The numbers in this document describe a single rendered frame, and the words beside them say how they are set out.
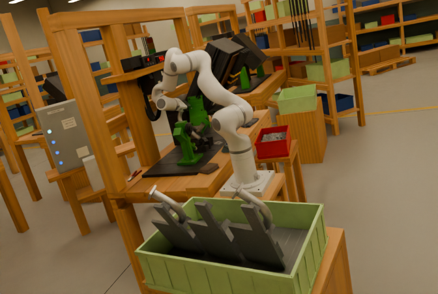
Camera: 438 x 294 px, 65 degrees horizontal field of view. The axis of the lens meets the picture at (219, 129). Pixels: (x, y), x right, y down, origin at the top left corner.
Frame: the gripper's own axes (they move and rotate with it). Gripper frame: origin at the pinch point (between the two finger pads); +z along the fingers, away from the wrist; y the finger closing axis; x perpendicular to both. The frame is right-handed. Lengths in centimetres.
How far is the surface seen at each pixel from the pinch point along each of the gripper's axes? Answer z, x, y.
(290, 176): 10, -11, -86
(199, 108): 2.9, -5.0, -9.0
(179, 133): -26.7, 7.5, -19.8
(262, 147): 4, -14, -61
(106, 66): 388, 166, 365
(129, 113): -22.8, 23.4, 19.4
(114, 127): -35, 33, 16
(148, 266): -109, 23, -74
